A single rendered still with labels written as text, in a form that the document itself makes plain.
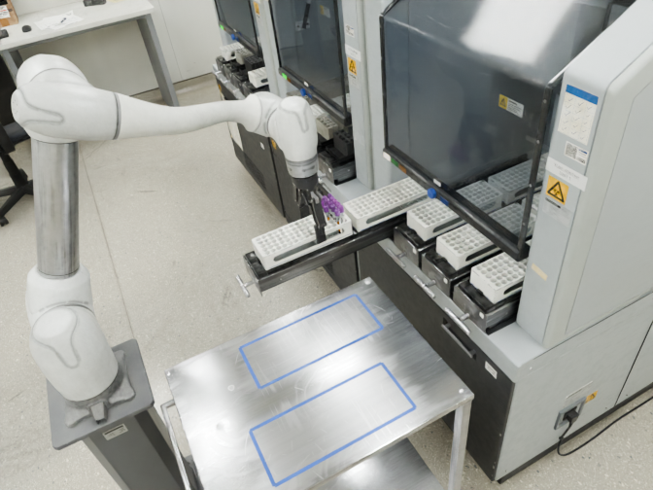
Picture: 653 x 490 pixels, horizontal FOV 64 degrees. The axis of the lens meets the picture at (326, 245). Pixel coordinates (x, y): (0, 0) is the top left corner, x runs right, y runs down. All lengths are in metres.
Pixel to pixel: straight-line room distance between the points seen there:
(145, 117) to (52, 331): 0.56
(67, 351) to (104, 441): 0.34
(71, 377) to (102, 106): 0.66
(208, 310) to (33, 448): 0.91
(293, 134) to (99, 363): 0.76
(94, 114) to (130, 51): 3.74
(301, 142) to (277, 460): 0.76
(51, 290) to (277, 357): 0.62
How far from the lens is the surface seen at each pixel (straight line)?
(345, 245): 1.61
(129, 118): 1.19
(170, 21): 4.90
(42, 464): 2.48
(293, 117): 1.35
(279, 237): 1.57
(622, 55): 1.07
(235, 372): 1.32
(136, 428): 1.62
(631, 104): 1.07
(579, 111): 1.07
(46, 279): 1.53
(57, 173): 1.38
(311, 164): 1.43
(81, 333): 1.40
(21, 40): 4.10
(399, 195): 1.69
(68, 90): 1.18
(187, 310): 2.70
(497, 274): 1.43
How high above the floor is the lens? 1.85
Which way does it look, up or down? 40 degrees down
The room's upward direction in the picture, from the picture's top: 8 degrees counter-clockwise
